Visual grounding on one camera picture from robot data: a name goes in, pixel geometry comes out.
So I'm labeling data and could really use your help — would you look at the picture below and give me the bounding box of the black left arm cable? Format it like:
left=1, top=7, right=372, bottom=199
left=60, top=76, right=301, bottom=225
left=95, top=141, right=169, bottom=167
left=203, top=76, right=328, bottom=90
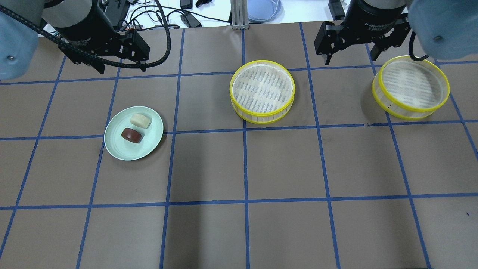
left=0, top=0, right=172, bottom=69

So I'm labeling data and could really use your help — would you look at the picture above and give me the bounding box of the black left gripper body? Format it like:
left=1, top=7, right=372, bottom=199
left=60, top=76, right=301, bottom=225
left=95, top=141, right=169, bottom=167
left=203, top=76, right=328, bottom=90
left=56, top=0, right=120, bottom=57

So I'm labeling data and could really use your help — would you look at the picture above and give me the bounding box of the brown steamed bun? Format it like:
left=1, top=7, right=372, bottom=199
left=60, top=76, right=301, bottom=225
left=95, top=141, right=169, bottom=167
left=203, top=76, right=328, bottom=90
left=121, top=128, right=142, bottom=144

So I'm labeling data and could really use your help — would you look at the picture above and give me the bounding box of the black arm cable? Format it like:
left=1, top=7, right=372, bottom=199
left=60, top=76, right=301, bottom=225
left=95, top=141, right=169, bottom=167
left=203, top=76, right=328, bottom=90
left=0, top=0, right=172, bottom=69
left=408, top=32, right=430, bottom=62

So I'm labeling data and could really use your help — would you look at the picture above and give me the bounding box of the yellow rimmed bamboo steamer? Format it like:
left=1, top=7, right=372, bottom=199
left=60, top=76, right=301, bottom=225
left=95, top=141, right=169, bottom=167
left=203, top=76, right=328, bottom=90
left=229, top=60, right=296, bottom=124

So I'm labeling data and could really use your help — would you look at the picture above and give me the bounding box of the aluminium frame post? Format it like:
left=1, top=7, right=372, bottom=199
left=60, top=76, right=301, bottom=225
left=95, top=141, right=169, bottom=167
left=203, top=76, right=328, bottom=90
left=230, top=0, right=249, bottom=30

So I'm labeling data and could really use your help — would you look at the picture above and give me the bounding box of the light blue plate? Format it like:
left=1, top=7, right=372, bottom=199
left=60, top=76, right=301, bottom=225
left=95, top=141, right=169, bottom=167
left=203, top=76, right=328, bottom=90
left=247, top=0, right=282, bottom=23

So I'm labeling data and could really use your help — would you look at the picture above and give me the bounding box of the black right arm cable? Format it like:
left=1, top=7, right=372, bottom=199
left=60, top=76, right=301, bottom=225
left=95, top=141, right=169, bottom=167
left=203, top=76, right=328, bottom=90
left=408, top=32, right=430, bottom=62

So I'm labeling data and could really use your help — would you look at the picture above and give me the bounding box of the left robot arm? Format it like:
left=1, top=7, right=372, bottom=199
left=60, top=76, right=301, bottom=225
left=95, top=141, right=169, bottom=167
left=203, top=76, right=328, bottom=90
left=0, top=0, right=150, bottom=80

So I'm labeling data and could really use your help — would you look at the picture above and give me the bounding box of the white steamed bun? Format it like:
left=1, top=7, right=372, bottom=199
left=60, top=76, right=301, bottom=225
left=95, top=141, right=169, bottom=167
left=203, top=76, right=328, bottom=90
left=129, top=113, right=152, bottom=129

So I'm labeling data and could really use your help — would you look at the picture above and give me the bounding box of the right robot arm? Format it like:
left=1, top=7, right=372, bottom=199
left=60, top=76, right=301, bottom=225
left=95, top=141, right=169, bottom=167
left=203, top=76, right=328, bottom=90
left=314, top=0, right=478, bottom=65

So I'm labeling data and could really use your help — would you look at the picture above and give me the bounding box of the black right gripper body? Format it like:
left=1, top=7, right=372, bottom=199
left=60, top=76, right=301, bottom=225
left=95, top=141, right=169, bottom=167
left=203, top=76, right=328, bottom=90
left=340, top=0, right=407, bottom=41

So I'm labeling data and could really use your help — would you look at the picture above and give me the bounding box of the light green plate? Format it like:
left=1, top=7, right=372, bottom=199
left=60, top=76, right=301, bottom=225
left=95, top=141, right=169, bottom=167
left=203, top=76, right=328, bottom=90
left=104, top=106, right=164, bottom=161

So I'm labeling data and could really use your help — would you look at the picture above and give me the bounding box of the black power adapter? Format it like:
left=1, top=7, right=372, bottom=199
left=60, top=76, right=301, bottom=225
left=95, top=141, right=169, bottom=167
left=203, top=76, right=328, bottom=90
left=180, top=13, right=202, bottom=28

